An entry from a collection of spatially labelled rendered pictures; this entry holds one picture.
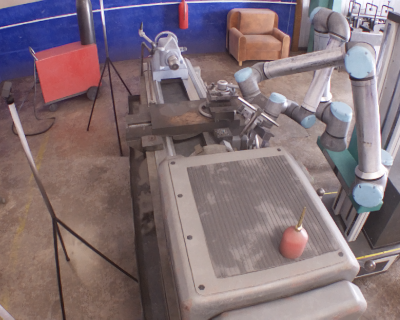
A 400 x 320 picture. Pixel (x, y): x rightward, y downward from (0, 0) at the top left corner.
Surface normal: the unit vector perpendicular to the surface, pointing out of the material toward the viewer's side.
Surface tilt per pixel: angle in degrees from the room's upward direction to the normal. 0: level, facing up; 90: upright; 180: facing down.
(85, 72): 90
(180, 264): 45
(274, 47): 90
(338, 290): 0
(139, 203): 0
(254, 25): 100
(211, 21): 90
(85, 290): 0
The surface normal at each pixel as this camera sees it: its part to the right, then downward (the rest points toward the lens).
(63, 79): 0.52, 0.53
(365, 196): -0.55, 0.58
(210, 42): 0.20, 0.61
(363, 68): -0.61, 0.39
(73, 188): 0.00, -0.79
